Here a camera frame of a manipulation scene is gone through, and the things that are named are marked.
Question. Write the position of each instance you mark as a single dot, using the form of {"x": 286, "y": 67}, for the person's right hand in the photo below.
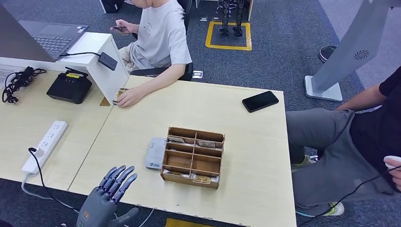
{"x": 122, "y": 24}

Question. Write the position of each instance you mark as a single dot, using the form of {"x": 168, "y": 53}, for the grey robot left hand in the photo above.
{"x": 94, "y": 210}

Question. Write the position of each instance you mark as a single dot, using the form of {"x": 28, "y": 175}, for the person's left hand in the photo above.
{"x": 130, "y": 97}
{"x": 397, "y": 175}

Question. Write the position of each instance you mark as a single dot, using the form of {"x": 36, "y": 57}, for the dark handheld phone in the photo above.
{"x": 120, "y": 30}

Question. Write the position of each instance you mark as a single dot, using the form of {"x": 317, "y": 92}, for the white oval remote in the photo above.
{"x": 393, "y": 158}

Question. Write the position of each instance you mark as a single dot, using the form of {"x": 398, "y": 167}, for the person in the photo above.
{"x": 319, "y": 137}
{"x": 163, "y": 37}

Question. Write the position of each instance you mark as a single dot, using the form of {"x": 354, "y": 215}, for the grey card reader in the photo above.
{"x": 155, "y": 153}

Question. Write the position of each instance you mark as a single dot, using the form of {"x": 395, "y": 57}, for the patterned key card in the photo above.
{"x": 174, "y": 173}
{"x": 201, "y": 179}
{"x": 176, "y": 139}
{"x": 206, "y": 143}

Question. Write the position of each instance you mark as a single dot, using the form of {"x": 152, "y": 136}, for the stack of patterned cards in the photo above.
{"x": 119, "y": 93}

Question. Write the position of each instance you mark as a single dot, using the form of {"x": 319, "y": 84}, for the black box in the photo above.
{"x": 112, "y": 6}

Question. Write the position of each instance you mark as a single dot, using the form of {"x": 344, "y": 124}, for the brown cardboard piece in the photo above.
{"x": 104, "y": 102}

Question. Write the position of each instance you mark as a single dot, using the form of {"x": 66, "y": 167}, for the black office chair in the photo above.
{"x": 147, "y": 71}

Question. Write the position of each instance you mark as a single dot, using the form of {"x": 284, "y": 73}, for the white desk riser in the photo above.
{"x": 91, "y": 44}

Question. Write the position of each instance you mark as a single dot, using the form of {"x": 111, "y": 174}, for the black desktop device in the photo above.
{"x": 69, "y": 89}

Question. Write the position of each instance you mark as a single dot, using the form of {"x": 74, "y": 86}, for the green white shoe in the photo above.
{"x": 337, "y": 208}
{"x": 302, "y": 162}

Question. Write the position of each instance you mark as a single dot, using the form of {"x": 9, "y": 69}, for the metal floor plate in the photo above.
{"x": 197, "y": 74}

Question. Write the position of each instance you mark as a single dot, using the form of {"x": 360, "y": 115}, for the white power strip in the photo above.
{"x": 46, "y": 145}

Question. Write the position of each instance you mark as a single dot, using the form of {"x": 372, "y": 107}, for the yellow floor tape square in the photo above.
{"x": 208, "y": 37}

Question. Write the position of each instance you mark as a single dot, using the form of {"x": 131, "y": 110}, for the yellow floor sticker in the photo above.
{"x": 181, "y": 223}

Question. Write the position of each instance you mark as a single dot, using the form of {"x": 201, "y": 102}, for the brown wooden compartment box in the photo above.
{"x": 178, "y": 180}

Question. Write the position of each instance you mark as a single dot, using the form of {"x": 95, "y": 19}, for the black humanoid robot legs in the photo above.
{"x": 225, "y": 15}

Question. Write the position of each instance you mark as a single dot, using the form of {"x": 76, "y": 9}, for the grey laptop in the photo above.
{"x": 18, "y": 44}

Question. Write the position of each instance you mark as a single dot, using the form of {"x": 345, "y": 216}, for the pale flat keyboard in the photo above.
{"x": 7, "y": 74}

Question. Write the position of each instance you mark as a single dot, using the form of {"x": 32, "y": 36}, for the white cabinet panel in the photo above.
{"x": 250, "y": 9}

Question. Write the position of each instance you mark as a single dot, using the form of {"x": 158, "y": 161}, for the black smartphone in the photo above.
{"x": 260, "y": 101}

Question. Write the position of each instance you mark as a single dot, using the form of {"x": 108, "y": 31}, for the grey kiosk stand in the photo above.
{"x": 354, "y": 47}

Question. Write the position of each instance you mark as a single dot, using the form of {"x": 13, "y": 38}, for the round black base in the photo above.
{"x": 326, "y": 53}

